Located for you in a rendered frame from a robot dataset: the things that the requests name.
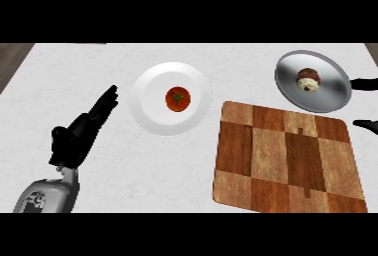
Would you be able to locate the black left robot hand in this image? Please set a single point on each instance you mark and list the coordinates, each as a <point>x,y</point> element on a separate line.
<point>79,136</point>

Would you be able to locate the white round plate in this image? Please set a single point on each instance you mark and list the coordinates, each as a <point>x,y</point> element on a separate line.
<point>150,110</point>

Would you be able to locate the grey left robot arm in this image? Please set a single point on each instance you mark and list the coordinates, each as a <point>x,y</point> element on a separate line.
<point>46,195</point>

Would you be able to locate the wooden checkered cutting board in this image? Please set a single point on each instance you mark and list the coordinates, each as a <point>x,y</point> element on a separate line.
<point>290,160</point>

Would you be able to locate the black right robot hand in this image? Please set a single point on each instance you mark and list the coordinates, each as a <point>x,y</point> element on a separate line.
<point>368,126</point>

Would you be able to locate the brown cupcake with cream frosting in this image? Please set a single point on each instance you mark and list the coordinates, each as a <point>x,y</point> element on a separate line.
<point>308,80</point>

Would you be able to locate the red tomato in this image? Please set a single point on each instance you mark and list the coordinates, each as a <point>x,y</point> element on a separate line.
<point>178,99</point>

